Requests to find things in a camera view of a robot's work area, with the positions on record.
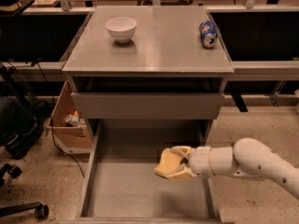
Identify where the wooden box with items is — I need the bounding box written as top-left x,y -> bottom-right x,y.
47,81 -> 93,154

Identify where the blue soda can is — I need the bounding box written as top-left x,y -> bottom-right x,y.
199,21 -> 218,49

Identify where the yellow sponge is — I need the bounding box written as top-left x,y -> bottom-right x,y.
154,147 -> 186,178

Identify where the closed grey upper drawer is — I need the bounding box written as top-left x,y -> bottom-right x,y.
71,92 -> 224,119

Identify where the black bag on floor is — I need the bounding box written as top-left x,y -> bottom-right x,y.
0,65 -> 50,160

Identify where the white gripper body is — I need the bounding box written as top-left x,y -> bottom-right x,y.
189,147 -> 213,178

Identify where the grey drawer cabinet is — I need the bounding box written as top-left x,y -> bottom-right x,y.
63,6 -> 234,143

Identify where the open grey middle drawer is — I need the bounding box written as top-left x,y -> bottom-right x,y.
62,119 -> 234,224

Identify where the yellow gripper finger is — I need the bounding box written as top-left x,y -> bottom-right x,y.
170,146 -> 192,161
165,164 -> 196,182

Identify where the black cable on floor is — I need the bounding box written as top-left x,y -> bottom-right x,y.
49,118 -> 86,179

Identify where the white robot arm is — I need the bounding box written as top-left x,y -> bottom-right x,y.
155,138 -> 299,199

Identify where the black office chair base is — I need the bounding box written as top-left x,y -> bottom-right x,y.
0,162 -> 50,220

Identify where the white ceramic bowl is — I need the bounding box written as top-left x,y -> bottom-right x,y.
106,17 -> 137,43

